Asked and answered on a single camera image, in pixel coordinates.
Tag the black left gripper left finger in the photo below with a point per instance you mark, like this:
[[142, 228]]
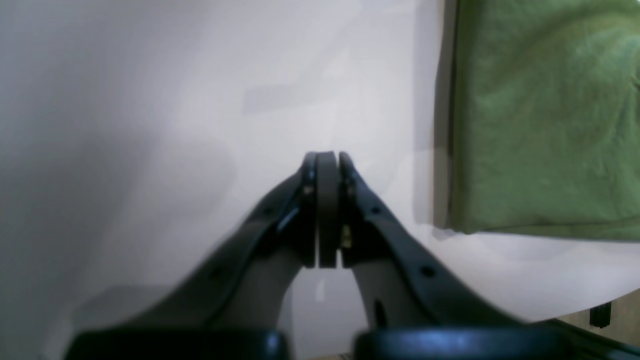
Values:
[[228, 308]]

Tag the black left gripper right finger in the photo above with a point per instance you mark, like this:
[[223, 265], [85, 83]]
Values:
[[417, 308]]

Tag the green t-shirt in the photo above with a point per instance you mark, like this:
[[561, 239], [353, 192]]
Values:
[[545, 119]]

